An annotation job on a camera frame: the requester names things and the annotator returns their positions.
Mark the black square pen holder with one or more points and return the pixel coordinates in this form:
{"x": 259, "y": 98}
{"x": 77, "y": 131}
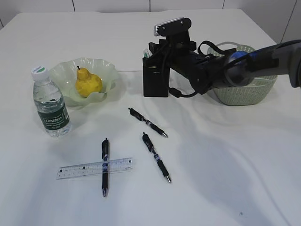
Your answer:
{"x": 155, "y": 81}

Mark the clear plastic water bottle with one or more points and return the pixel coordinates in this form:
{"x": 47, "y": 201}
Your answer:
{"x": 50, "y": 103}

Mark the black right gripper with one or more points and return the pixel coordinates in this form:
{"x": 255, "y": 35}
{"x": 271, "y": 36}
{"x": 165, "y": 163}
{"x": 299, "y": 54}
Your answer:
{"x": 178, "y": 52}

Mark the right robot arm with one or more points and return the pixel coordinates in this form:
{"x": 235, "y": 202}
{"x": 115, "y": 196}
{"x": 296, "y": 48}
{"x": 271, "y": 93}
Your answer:
{"x": 232, "y": 69}

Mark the black pen on ruler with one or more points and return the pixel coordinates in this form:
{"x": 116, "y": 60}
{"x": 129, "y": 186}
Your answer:
{"x": 105, "y": 167}

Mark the green glass wavy plate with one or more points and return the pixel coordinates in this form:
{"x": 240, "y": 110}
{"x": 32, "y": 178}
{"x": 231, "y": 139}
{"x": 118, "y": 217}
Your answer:
{"x": 64, "y": 75}

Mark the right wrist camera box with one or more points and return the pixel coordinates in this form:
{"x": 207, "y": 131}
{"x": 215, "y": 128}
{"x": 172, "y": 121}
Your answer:
{"x": 172, "y": 27}

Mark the green plastic woven basket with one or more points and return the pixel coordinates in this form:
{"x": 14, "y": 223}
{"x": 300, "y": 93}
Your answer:
{"x": 251, "y": 94}

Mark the black pen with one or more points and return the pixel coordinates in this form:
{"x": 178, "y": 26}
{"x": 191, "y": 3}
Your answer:
{"x": 156, "y": 156}
{"x": 150, "y": 124}
{"x": 105, "y": 167}

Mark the transparent plastic ruler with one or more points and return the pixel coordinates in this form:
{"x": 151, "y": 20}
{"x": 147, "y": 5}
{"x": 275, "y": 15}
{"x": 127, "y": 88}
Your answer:
{"x": 95, "y": 168}

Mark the teal utility knife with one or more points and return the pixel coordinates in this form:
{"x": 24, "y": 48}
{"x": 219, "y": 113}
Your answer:
{"x": 147, "y": 53}

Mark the yellow pear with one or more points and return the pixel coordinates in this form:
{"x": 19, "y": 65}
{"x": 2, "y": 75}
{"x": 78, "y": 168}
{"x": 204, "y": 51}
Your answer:
{"x": 87, "y": 82}

